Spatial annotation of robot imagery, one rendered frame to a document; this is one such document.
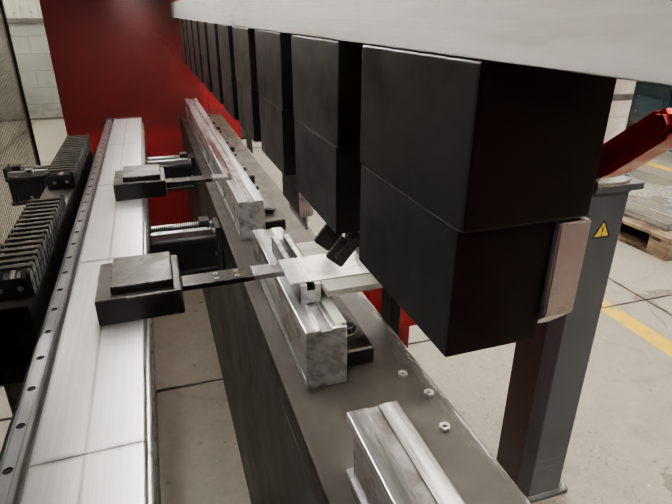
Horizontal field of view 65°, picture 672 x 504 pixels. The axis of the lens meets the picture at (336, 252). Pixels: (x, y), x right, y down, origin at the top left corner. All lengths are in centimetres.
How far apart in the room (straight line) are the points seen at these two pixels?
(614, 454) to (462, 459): 147
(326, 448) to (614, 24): 58
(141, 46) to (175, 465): 191
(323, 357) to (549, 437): 108
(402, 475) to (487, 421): 158
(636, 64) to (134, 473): 48
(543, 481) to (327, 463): 124
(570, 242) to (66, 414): 50
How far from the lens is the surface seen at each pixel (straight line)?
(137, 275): 77
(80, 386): 66
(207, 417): 210
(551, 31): 23
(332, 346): 74
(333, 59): 45
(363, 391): 77
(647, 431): 228
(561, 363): 156
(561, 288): 34
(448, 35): 29
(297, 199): 74
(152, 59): 288
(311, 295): 78
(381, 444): 56
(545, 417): 165
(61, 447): 59
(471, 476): 68
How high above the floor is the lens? 136
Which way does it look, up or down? 24 degrees down
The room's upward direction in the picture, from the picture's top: straight up
